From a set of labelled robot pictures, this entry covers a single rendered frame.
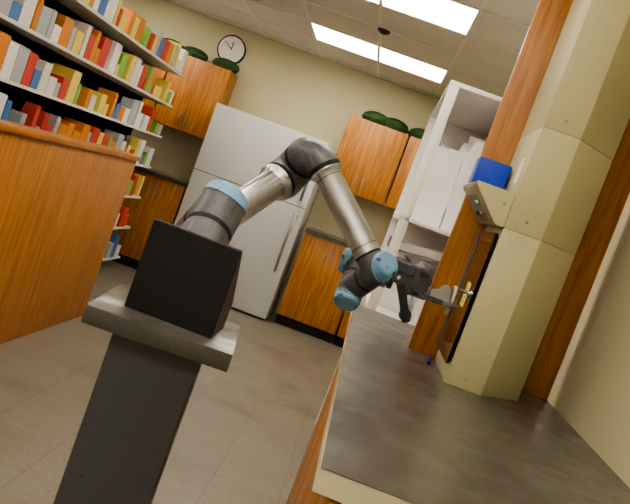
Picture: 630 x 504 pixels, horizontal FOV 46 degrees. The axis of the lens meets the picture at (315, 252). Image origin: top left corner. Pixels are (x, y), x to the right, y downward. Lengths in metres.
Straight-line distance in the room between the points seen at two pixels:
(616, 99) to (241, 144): 5.19
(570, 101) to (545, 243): 0.40
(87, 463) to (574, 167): 1.48
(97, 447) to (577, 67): 1.58
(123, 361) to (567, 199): 1.29
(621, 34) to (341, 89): 5.70
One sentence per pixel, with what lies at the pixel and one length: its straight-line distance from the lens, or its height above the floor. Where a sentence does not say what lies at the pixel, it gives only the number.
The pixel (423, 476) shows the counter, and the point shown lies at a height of 0.94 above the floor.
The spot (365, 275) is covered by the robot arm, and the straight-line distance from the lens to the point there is 2.01.
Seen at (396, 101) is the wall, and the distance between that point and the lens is 7.77.
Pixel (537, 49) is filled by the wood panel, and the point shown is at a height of 2.00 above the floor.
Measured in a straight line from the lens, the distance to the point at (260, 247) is 7.09.
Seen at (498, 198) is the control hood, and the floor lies 1.48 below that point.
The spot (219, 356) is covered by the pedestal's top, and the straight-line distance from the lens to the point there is 1.59.
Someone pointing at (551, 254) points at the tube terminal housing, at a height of 1.39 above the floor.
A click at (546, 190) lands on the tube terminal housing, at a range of 2.18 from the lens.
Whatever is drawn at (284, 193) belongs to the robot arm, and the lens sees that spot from 2.13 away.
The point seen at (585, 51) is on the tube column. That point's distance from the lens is 2.25.
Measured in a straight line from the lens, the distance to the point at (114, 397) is 1.71.
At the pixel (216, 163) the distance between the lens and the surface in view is 7.17.
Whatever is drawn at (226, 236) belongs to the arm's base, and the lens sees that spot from 1.74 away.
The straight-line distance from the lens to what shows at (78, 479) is 1.79.
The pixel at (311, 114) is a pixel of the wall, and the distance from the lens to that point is 7.78.
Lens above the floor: 1.32
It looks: 4 degrees down
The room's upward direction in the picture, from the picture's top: 20 degrees clockwise
